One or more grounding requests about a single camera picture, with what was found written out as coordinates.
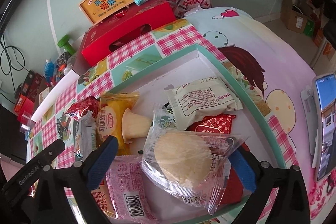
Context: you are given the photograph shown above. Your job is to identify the pink snack pack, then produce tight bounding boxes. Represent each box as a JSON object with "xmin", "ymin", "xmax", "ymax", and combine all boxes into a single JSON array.
[{"xmin": 105, "ymin": 155, "xmax": 159, "ymax": 223}]

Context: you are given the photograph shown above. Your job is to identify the red gold long snack pack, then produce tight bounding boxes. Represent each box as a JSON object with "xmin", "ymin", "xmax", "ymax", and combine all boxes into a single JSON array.
[{"xmin": 215, "ymin": 144, "xmax": 256, "ymax": 207}]

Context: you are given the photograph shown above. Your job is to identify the yellow jelly cup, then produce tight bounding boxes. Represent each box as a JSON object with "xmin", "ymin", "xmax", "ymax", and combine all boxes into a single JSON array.
[{"xmin": 121, "ymin": 109, "xmax": 152, "ymax": 144}]

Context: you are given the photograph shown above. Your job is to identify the yellow bread snack pack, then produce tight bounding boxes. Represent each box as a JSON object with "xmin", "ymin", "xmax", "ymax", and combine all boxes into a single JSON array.
[{"xmin": 96, "ymin": 92, "xmax": 139, "ymax": 156}]

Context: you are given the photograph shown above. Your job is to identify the round bun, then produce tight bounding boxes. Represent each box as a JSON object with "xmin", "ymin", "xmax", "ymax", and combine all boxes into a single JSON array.
[{"xmin": 140, "ymin": 104, "xmax": 249, "ymax": 216}]

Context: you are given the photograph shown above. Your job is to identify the small red foil snack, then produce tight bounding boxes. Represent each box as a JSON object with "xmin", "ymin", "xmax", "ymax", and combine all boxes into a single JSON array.
[{"xmin": 187, "ymin": 113, "xmax": 236, "ymax": 134}]

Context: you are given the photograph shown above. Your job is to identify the cream white snack pack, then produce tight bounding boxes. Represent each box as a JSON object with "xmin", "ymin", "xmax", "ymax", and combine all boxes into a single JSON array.
[{"xmin": 166, "ymin": 77, "xmax": 243, "ymax": 130}]

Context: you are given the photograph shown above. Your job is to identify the stacked red boxes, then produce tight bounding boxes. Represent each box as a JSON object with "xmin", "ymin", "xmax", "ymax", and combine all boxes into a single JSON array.
[{"xmin": 14, "ymin": 71, "xmax": 44, "ymax": 123}]

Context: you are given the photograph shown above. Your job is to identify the white phone stand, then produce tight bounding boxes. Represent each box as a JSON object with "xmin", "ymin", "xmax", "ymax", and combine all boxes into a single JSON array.
[{"xmin": 300, "ymin": 86, "xmax": 318, "ymax": 168}]

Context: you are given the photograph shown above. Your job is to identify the blue drink bottle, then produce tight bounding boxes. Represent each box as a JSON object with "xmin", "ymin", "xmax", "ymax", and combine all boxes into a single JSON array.
[{"xmin": 44, "ymin": 59, "xmax": 55, "ymax": 84}]

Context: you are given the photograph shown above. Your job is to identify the smartphone in white case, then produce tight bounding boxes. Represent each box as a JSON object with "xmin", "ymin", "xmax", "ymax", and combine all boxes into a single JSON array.
[{"xmin": 313, "ymin": 73, "xmax": 335, "ymax": 181}]

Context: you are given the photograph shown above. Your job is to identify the green dumbbell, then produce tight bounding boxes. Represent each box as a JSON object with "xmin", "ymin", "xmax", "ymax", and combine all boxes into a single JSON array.
[{"xmin": 58, "ymin": 34, "xmax": 76, "ymax": 56}]

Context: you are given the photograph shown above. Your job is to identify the large red gift box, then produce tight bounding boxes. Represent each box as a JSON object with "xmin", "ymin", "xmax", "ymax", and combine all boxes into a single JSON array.
[{"xmin": 80, "ymin": 0, "xmax": 176, "ymax": 66}]

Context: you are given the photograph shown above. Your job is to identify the checkered picture tablecloth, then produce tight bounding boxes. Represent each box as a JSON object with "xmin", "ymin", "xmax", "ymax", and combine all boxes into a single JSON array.
[{"xmin": 27, "ymin": 7, "xmax": 335, "ymax": 223}]

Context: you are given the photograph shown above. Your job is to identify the cardboard box on floor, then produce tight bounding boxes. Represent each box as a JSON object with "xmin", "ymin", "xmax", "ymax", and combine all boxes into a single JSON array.
[{"xmin": 280, "ymin": 0, "xmax": 307, "ymax": 34}]

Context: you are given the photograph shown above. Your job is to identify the black hanging cable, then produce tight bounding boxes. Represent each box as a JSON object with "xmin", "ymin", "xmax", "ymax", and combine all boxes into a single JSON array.
[{"xmin": 0, "ymin": 32, "xmax": 30, "ymax": 93}]

